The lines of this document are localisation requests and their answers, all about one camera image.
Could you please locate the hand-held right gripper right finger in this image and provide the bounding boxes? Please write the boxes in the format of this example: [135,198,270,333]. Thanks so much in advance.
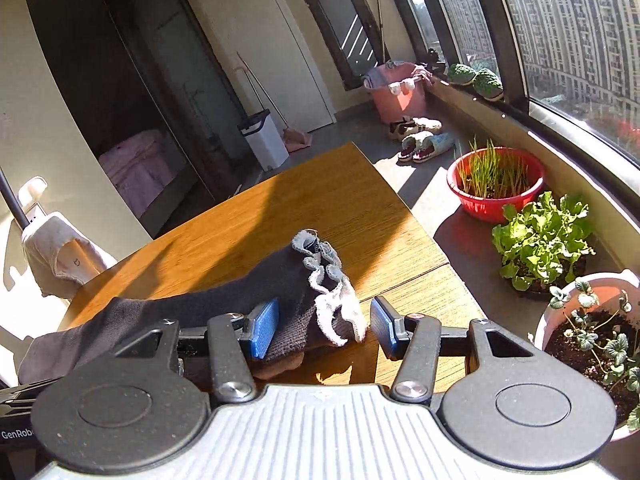
[370,296,548,406]

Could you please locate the red basin of grass sprouts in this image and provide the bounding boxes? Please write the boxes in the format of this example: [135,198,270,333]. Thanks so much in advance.
[446,137,546,223]

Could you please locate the leafy green potted plant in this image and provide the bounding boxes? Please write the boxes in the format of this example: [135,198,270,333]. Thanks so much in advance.
[491,191,596,301]

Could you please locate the white slipper red lining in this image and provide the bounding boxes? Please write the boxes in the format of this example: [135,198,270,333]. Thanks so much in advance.
[398,131,435,163]

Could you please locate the apartment buildings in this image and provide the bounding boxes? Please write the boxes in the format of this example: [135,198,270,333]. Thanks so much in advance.
[442,0,640,151]

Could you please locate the black curved pole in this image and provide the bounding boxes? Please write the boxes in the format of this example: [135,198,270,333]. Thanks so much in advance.
[0,167,28,231]

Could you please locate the cream cloth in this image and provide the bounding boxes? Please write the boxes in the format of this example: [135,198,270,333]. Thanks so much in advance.
[22,212,118,301]

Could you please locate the black window frame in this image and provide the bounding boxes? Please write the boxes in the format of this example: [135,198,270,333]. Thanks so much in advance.
[375,0,640,161]

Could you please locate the white pot with small plant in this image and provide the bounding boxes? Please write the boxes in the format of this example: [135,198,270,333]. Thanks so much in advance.
[534,272,640,433]

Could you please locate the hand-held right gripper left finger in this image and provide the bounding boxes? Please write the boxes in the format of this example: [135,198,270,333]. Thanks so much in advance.
[100,297,281,406]

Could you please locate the broom with pink dustpan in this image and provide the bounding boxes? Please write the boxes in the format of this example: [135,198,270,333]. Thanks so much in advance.
[236,52,311,153]

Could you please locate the mop handle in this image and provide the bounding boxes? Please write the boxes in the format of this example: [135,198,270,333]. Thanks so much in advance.
[372,0,390,63]

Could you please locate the light blue slipper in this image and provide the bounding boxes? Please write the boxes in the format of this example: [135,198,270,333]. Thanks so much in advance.
[414,132,458,162]

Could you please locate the white wall fixture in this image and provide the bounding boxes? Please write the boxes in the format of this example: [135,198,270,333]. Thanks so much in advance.
[17,176,48,208]

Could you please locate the dark grey knit garment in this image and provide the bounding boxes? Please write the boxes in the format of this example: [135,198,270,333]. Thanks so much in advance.
[17,230,368,385]

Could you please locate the pink bedding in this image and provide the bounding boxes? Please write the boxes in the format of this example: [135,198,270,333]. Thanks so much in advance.
[97,130,176,216]

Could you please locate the white trash bin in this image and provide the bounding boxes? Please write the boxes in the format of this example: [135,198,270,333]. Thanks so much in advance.
[239,110,291,171]

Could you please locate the pink plastic bucket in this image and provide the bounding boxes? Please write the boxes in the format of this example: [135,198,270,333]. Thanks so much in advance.
[364,62,427,123]

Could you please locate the dark framed glass door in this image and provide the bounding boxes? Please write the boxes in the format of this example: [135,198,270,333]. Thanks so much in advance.
[300,0,391,91]

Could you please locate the white door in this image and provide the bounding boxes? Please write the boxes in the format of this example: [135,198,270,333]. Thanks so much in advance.
[202,0,336,133]

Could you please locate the purple grey cloth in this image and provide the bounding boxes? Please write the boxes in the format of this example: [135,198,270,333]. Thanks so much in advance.
[364,61,426,91]

